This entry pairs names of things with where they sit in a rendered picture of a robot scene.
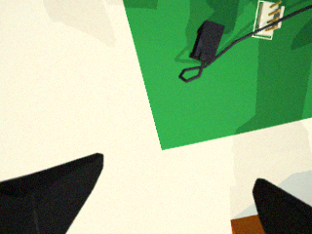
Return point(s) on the black plug with cable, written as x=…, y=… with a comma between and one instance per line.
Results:
x=207, y=41

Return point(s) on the green circuit board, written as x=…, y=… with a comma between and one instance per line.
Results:
x=261, y=82

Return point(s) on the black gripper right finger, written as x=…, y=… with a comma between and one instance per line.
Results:
x=279, y=211

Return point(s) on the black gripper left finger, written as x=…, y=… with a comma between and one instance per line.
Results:
x=48, y=201

